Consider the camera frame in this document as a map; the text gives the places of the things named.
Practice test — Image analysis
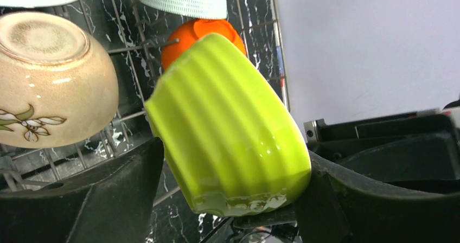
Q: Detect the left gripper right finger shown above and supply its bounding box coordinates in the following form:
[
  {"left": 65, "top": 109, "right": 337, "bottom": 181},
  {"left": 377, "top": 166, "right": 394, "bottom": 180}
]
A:
[{"left": 295, "top": 152, "right": 459, "bottom": 242}]

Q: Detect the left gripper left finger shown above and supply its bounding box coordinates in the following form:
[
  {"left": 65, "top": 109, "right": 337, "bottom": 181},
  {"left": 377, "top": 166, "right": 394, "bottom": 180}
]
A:
[{"left": 1, "top": 138, "right": 164, "bottom": 242}]

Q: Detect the yellow rimmed bowl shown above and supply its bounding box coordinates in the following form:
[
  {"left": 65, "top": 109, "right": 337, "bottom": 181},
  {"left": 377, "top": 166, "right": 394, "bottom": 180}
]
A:
[{"left": 144, "top": 34, "right": 311, "bottom": 217}]

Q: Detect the cream white round bowl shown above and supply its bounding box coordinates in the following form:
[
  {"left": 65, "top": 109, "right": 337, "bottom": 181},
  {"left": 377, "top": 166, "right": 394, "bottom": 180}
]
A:
[{"left": 1, "top": 11, "right": 119, "bottom": 149}]

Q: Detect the orange striped bowl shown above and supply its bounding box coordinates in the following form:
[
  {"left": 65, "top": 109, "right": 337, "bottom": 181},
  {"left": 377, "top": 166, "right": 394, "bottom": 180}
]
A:
[{"left": 161, "top": 19, "right": 247, "bottom": 71}]

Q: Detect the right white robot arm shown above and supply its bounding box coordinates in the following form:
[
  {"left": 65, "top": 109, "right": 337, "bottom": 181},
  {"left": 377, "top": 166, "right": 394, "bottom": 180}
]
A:
[{"left": 303, "top": 101, "right": 459, "bottom": 194}]

